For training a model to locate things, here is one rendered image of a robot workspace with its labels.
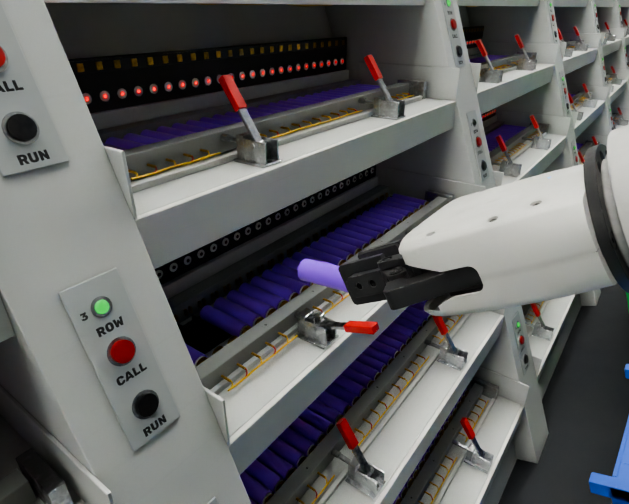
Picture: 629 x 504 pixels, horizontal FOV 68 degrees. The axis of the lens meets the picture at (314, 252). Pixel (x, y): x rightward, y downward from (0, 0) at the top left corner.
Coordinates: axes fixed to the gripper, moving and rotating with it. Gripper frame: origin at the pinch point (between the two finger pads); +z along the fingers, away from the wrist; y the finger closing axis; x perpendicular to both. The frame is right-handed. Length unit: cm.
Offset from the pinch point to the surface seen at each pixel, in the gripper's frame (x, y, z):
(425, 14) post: -25, -51, 11
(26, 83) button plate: -20.6, 12.6, 9.4
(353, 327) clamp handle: 6.7, -6.0, 10.3
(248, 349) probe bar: 4.5, 1.0, 18.1
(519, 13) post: -27, -121, 15
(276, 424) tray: 11.2, 3.5, 15.5
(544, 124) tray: 4, -119, 18
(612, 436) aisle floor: 64, -63, 11
